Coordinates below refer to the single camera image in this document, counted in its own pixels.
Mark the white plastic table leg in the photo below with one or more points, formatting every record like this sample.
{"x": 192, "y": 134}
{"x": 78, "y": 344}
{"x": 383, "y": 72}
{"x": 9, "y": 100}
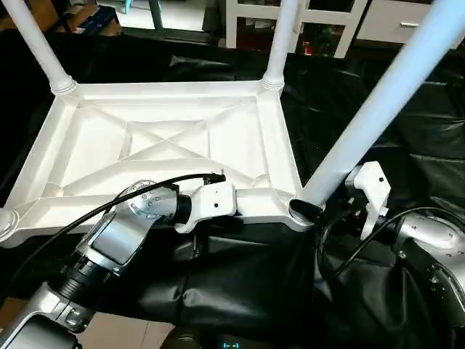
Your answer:
{"x": 378, "y": 102}
{"x": 280, "y": 40}
{"x": 40, "y": 47}

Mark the white plastic table top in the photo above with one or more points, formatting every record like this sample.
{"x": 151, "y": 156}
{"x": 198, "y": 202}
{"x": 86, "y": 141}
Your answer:
{"x": 145, "y": 138}

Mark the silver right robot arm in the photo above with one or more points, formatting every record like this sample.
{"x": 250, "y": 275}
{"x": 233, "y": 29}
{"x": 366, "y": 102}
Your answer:
{"x": 432, "y": 251}

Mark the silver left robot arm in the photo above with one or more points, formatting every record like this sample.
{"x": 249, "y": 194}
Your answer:
{"x": 109, "y": 240}

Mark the black work mat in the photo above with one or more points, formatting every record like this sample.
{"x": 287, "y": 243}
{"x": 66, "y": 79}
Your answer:
{"x": 327, "y": 291}

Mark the white glass door cabinet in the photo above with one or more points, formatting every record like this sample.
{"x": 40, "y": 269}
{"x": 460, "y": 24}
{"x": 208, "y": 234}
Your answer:
{"x": 320, "y": 25}

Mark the white drawer unit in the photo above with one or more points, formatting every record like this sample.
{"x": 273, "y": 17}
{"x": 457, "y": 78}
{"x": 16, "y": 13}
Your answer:
{"x": 396, "y": 20}

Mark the grey metal pole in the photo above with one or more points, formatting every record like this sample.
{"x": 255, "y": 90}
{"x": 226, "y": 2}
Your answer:
{"x": 155, "y": 13}

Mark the blue box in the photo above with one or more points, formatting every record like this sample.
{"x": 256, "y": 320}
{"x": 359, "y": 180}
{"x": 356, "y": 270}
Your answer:
{"x": 102, "y": 20}

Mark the turquoise plastic stool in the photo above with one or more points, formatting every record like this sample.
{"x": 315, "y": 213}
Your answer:
{"x": 129, "y": 4}

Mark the brown cardboard board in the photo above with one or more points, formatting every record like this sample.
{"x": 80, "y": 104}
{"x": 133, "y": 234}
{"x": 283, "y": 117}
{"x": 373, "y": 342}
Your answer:
{"x": 29, "y": 11}

